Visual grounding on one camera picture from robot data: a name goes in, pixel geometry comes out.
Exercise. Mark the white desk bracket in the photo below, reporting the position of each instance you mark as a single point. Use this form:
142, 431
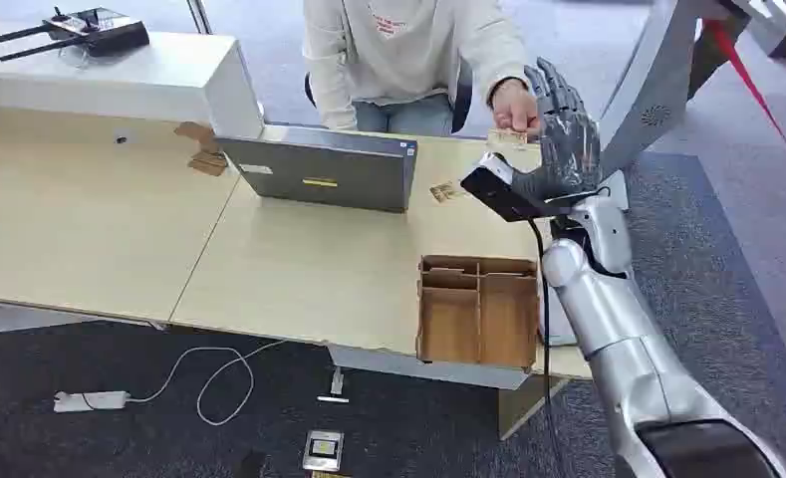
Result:
335, 389

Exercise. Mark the grey curved stand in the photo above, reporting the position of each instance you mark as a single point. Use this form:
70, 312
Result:
656, 86

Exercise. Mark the white cabinet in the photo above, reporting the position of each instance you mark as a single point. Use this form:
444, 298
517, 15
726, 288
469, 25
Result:
168, 79

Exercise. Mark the metal pole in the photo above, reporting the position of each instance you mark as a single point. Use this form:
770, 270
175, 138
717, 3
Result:
200, 14

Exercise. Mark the white pad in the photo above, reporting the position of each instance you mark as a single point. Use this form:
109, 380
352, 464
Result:
557, 330

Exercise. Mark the person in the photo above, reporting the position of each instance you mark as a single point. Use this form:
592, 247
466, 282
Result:
399, 53

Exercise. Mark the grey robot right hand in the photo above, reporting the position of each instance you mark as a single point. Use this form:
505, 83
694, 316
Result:
567, 148

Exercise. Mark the grey laptop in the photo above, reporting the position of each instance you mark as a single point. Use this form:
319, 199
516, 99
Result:
326, 175

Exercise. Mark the white power adapter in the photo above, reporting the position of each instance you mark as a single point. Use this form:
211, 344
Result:
92, 400

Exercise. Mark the black remote controller with antennas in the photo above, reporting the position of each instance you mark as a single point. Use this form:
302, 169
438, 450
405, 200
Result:
112, 33

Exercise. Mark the wooden card box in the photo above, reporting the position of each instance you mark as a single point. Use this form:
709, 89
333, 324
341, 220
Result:
478, 323

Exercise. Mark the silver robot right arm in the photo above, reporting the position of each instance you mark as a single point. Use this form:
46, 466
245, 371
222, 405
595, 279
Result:
623, 330

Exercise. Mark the black office chair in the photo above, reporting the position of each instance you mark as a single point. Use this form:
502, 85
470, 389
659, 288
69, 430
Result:
463, 99

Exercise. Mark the person's left hand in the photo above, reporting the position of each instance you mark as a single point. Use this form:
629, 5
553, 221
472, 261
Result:
516, 105

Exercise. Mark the wooden desk leg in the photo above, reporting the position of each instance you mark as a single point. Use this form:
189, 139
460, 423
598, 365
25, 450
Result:
521, 406

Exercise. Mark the grey platform base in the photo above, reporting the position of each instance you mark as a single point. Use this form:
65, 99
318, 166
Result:
785, 26

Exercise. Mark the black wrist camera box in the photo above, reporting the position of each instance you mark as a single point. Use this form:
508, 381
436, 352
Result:
498, 194

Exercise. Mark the brown cardboard pieces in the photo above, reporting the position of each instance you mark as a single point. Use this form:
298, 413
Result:
204, 155

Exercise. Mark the red barrier belt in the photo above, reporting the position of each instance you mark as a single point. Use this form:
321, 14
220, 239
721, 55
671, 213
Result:
755, 92

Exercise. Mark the silver floor socket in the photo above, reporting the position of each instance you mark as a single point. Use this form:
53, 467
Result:
323, 450

